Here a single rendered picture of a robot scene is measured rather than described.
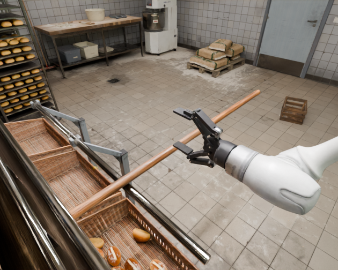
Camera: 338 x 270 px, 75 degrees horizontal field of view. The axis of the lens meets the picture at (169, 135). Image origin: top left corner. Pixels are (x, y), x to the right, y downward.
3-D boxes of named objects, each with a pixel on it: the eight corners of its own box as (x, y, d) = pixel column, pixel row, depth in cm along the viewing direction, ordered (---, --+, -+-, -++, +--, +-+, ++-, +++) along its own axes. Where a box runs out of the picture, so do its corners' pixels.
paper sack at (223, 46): (224, 53, 450) (226, 45, 440) (207, 51, 464) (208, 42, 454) (233, 47, 494) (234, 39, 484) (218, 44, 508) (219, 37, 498)
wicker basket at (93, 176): (46, 269, 108) (24, 239, 91) (10, 202, 139) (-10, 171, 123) (126, 208, 136) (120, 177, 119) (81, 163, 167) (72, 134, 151)
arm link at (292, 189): (235, 189, 55) (252, 180, 65) (301, 231, 46) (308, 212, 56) (253, 151, 52) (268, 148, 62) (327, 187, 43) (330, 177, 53)
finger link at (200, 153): (216, 144, 66) (218, 149, 66) (193, 151, 75) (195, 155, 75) (208, 151, 63) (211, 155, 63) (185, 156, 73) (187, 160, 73)
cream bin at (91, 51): (86, 59, 483) (83, 47, 469) (74, 54, 510) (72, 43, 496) (100, 55, 504) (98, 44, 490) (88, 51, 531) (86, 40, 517)
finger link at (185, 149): (193, 149, 74) (193, 151, 74) (178, 140, 77) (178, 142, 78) (188, 154, 72) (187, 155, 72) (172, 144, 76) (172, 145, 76)
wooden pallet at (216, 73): (215, 77, 456) (216, 71, 447) (186, 68, 501) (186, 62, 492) (244, 64, 524) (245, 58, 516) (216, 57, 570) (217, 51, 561)
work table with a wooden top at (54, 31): (63, 79, 451) (49, 31, 398) (48, 69, 496) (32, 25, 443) (145, 55, 577) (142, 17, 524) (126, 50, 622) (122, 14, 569)
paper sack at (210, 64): (212, 72, 449) (213, 64, 439) (199, 67, 471) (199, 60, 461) (230, 64, 481) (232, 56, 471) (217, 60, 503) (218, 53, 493)
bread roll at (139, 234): (136, 226, 122) (133, 237, 121) (131, 227, 116) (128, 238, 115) (152, 233, 119) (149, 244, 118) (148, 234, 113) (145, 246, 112)
